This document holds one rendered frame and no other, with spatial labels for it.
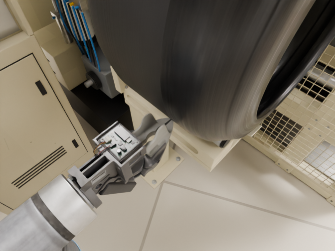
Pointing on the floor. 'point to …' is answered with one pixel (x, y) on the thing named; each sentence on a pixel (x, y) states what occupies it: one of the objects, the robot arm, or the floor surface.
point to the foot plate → (169, 166)
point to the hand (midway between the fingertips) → (167, 125)
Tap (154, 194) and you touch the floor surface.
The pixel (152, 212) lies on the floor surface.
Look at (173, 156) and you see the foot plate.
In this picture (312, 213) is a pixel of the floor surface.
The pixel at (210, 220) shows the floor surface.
